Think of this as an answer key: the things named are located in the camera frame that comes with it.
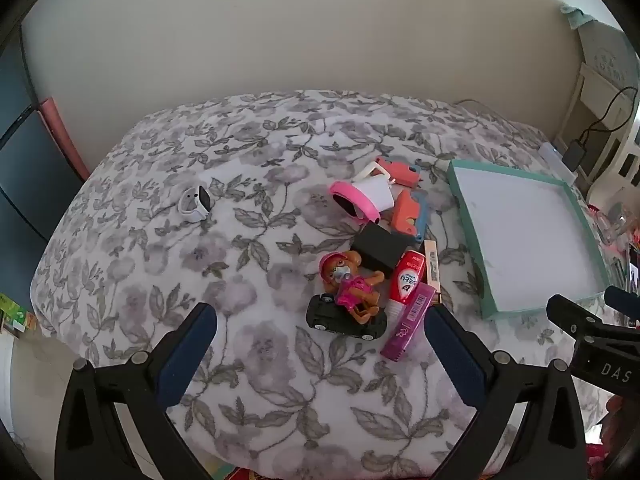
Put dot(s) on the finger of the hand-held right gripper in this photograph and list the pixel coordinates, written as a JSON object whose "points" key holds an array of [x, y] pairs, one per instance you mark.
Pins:
{"points": [[575, 315], [622, 301]]}

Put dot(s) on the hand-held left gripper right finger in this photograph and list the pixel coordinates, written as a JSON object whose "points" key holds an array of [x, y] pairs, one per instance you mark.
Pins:
{"points": [[455, 360]]}

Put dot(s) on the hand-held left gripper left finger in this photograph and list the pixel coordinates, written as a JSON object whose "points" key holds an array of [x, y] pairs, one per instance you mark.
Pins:
{"points": [[187, 355]]}

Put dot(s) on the magenta box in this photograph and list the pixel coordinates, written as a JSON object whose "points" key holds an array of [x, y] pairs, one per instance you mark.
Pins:
{"points": [[407, 325]]}

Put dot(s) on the red tube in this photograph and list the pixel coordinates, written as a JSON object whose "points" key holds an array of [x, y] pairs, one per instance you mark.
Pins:
{"points": [[405, 282]]}

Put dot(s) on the teal shallow tray box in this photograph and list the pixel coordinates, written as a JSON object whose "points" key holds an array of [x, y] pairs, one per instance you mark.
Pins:
{"points": [[530, 230]]}

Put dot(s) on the toy dog figure pink outfit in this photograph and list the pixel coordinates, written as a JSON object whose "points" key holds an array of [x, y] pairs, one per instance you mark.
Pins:
{"points": [[350, 285]]}

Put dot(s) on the black toy car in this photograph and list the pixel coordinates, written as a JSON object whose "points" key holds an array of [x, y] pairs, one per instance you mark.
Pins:
{"points": [[330, 322]]}

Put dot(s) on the black box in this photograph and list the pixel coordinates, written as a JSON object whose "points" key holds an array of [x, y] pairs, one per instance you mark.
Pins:
{"points": [[377, 245]]}

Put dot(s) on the white smartwatch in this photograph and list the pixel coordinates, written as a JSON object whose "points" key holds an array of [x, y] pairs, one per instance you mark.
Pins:
{"points": [[195, 202]]}

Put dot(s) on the white charger adapter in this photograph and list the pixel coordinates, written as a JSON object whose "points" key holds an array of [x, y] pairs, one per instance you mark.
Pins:
{"points": [[376, 195]]}

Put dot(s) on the pink round toy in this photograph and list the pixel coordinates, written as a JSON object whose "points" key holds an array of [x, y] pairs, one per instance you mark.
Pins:
{"points": [[350, 205]]}

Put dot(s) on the white plastic holder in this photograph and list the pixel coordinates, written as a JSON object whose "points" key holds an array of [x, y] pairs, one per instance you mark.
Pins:
{"points": [[372, 171]]}

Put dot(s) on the black power adapter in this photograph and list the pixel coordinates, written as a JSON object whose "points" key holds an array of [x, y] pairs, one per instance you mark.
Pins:
{"points": [[573, 157]]}

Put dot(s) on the white power strip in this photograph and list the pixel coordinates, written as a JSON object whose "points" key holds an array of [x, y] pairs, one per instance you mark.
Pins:
{"points": [[555, 157]]}

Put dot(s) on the green boxes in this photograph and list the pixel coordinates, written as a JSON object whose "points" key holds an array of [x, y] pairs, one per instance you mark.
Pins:
{"points": [[15, 315]]}

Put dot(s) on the floral printed blanket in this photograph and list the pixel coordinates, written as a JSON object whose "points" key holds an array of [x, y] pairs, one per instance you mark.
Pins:
{"points": [[240, 170]]}

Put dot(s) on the cream wooden furniture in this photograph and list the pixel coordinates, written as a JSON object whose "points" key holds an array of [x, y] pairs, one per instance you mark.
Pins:
{"points": [[590, 90]]}

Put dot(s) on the pink board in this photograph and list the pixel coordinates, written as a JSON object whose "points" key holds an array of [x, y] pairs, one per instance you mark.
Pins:
{"points": [[62, 140]]}

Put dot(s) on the dark cabinet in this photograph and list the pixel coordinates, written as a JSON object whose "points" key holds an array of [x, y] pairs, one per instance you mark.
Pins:
{"points": [[25, 160]]}

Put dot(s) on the teal cloth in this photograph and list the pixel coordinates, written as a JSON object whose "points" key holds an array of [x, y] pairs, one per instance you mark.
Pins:
{"points": [[575, 15]]}

